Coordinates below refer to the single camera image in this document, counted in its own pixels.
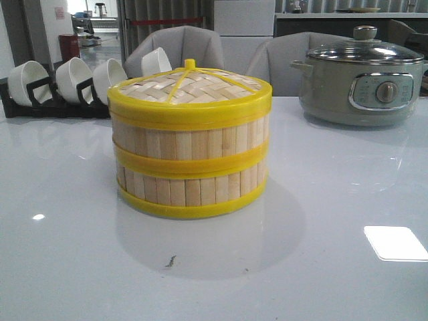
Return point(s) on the grey chair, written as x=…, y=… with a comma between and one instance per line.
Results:
x=179, y=44
x=271, y=60

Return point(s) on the glass pot lid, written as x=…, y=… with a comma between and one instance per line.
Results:
x=364, y=48

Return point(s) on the grey electric cooking pot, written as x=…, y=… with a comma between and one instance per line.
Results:
x=359, y=94

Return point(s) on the black bowl rack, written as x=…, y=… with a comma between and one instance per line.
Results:
x=89, y=105

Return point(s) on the grey chair left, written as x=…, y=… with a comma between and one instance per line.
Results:
x=179, y=44

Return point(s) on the white bowl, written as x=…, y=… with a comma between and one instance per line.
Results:
x=69, y=75
x=20, y=77
x=106, y=75
x=155, y=62

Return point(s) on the white bowl far left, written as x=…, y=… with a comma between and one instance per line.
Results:
x=20, y=77

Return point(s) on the woven bamboo steamer lid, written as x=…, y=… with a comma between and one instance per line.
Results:
x=190, y=98

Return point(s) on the grey chair right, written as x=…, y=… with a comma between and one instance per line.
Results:
x=271, y=60

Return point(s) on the red bin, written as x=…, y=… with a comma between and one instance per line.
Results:
x=69, y=46

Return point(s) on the bamboo steamer tier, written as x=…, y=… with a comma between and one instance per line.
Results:
x=191, y=154
x=192, y=198

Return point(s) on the white cabinet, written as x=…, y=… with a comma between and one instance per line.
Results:
x=242, y=26

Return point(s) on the white bowl right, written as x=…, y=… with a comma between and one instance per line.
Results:
x=155, y=62

